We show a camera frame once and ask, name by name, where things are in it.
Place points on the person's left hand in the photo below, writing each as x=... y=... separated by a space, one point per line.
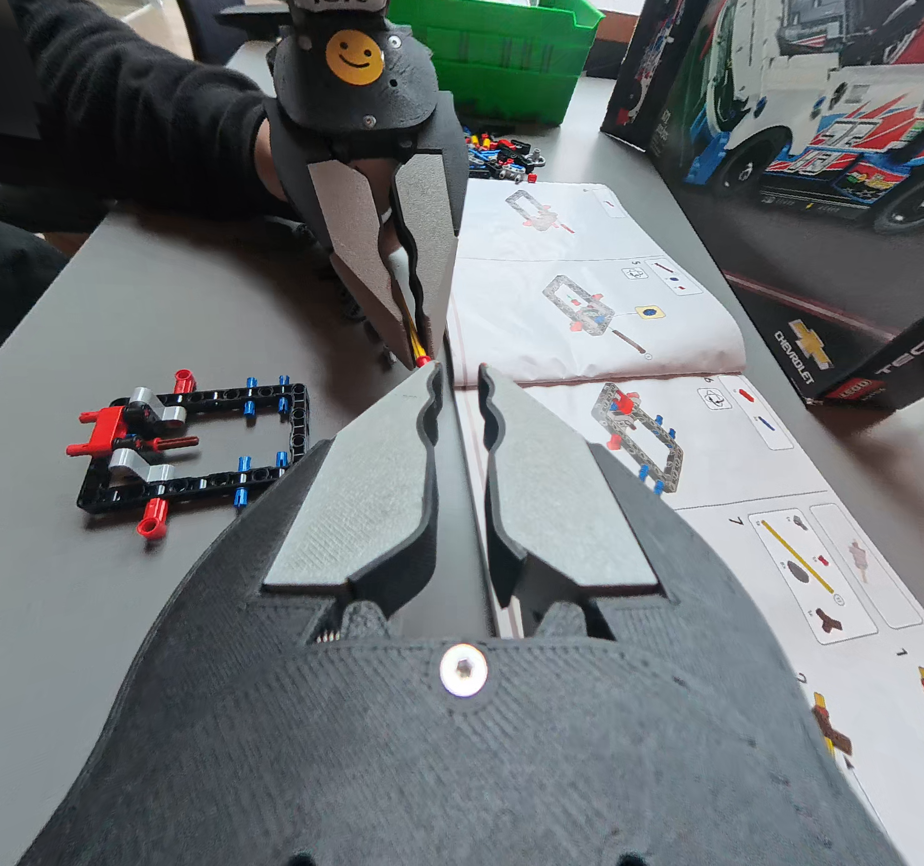
x=268 y=158

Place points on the white lego instruction booklet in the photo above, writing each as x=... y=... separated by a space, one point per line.
x=577 y=267

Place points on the wooden side table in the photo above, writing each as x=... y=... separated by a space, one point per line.
x=613 y=7

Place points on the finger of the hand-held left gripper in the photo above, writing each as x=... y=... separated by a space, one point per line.
x=429 y=216
x=354 y=230

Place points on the green plastic bin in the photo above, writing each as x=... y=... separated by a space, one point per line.
x=505 y=64

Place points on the person's black clothing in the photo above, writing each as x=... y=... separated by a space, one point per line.
x=29 y=274

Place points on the pile of loose lego pieces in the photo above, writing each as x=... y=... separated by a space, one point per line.
x=505 y=155

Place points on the dark oval lego piece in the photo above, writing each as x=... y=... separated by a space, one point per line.
x=390 y=358
x=354 y=310

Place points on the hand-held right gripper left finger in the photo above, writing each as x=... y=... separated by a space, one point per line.
x=361 y=505

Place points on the person's left forearm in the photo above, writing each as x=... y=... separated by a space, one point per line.
x=130 y=108

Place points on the black lego frame assembly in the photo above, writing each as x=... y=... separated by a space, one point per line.
x=292 y=418

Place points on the race car lego set box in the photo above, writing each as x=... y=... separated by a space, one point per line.
x=830 y=158

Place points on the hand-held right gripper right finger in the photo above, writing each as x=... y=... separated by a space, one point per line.
x=563 y=519

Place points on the yellow lego axle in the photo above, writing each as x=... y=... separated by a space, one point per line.
x=411 y=335

